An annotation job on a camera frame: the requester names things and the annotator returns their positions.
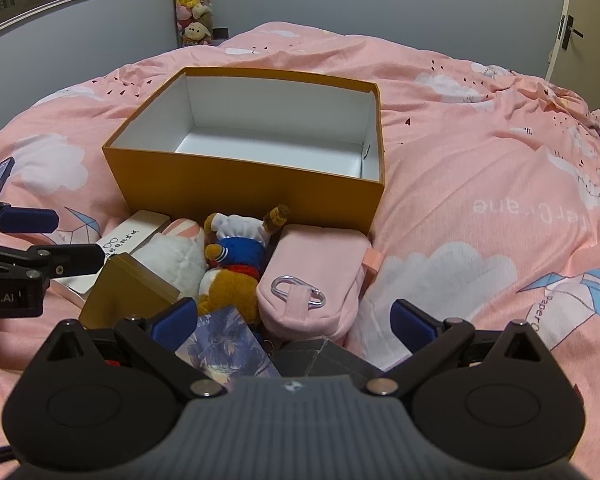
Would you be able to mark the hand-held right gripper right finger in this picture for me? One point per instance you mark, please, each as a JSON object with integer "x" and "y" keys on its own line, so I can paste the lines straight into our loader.
{"x": 410, "y": 322}

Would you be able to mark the small gold box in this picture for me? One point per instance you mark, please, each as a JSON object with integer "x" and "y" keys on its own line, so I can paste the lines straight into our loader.
{"x": 125, "y": 290}

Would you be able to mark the brown dog plush blue outfit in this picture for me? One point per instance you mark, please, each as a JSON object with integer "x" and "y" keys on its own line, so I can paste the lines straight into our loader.
{"x": 235, "y": 290}

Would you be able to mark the orange cardboard box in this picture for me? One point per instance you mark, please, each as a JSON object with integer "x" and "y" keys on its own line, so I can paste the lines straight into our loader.
{"x": 230, "y": 185}

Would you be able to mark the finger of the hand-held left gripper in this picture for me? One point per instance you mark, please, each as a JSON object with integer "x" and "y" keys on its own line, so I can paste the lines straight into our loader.
{"x": 25, "y": 220}
{"x": 70, "y": 257}

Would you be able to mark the cream door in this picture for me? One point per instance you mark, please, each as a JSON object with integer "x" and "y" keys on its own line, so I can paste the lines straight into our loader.
{"x": 595, "y": 35}

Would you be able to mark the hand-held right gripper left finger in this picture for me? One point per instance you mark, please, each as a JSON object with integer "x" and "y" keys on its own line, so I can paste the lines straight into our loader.
{"x": 172, "y": 319}

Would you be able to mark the wall socket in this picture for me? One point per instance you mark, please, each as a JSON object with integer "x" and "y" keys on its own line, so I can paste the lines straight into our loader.
{"x": 220, "y": 33}

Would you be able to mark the pink zip pouch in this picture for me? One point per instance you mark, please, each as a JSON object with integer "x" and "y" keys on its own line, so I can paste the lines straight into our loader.
{"x": 320, "y": 255}

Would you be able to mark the pink plush toy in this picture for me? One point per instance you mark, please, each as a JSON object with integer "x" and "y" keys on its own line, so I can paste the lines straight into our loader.
{"x": 192, "y": 12}

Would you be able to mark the pink printed duvet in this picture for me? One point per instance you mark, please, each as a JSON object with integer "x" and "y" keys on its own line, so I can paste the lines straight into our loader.
{"x": 480, "y": 160}

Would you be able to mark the white rabbit plush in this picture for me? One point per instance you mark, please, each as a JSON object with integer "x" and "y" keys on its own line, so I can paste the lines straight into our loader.
{"x": 170, "y": 260}

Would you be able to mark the silver carabiner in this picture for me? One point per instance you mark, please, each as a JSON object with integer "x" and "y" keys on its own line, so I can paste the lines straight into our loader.
{"x": 318, "y": 300}

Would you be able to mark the purple palm print card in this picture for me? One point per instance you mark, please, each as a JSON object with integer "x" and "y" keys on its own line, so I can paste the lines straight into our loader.
{"x": 225, "y": 350}

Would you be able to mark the white eyeglass case box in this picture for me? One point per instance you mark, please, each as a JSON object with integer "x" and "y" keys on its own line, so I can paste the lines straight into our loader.
{"x": 130, "y": 235}

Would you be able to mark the small black box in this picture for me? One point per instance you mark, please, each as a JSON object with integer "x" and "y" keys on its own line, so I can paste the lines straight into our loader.
{"x": 325, "y": 360}

